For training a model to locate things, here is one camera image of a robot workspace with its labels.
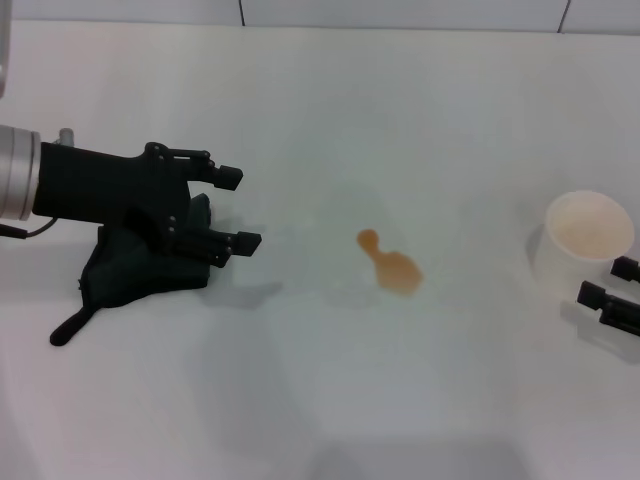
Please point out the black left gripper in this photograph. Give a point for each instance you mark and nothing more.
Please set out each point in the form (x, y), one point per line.
(100, 187)

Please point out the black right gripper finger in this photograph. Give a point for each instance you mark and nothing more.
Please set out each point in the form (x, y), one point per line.
(617, 310)
(627, 269)

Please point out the white paper cup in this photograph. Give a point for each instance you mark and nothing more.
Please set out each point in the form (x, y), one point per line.
(587, 225)

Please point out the dark blue rag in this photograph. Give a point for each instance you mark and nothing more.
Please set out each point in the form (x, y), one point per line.
(125, 285)

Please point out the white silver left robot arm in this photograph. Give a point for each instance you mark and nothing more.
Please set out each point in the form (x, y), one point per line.
(17, 172)

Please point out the orange brown liquid stain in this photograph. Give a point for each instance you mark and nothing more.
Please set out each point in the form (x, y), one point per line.
(397, 275)

